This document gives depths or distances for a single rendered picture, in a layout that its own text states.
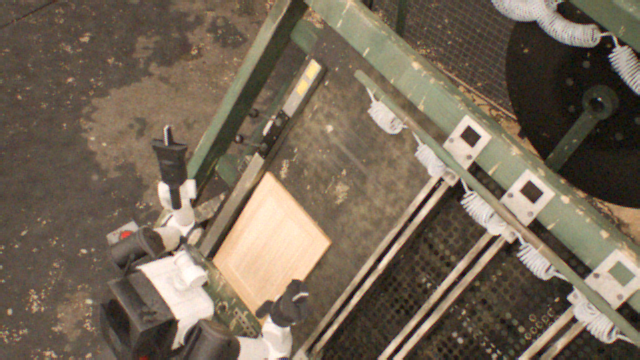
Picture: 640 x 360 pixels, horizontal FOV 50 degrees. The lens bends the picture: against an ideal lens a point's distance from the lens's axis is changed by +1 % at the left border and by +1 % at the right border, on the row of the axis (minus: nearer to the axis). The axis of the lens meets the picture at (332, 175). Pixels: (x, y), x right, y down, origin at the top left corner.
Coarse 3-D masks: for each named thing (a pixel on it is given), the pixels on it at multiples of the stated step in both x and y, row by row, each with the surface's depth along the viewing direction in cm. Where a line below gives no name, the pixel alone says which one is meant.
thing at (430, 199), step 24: (456, 144) 198; (480, 144) 193; (432, 168) 189; (432, 192) 211; (408, 216) 214; (432, 216) 216; (384, 240) 220; (408, 240) 217; (384, 264) 221; (360, 288) 229; (336, 312) 235; (312, 336) 242; (336, 336) 242
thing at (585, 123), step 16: (400, 0) 286; (576, 0) 205; (592, 0) 201; (608, 0) 197; (624, 0) 195; (400, 16) 294; (592, 16) 203; (608, 16) 199; (624, 16) 195; (400, 32) 303; (624, 32) 197; (576, 128) 227; (592, 128) 226; (560, 144) 234; (576, 144) 230; (560, 160) 235
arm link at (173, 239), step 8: (168, 216) 254; (160, 232) 239; (168, 232) 243; (176, 232) 248; (192, 232) 251; (200, 232) 256; (168, 240) 241; (176, 240) 247; (184, 240) 250; (192, 240) 253; (168, 248) 243; (176, 248) 249
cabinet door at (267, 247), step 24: (264, 192) 257; (288, 192) 251; (240, 216) 265; (264, 216) 258; (288, 216) 251; (240, 240) 267; (264, 240) 259; (288, 240) 252; (312, 240) 245; (216, 264) 276; (240, 264) 268; (264, 264) 260; (288, 264) 253; (312, 264) 246; (240, 288) 269; (264, 288) 261
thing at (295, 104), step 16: (320, 64) 235; (304, 80) 238; (304, 96) 239; (288, 112) 243; (288, 128) 247; (256, 160) 255; (256, 176) 257; (240, 192) 261; (224, 208) 267; (240, 208) 266; (224, 224) 268; (208, 240) 274; (208, 256) 277
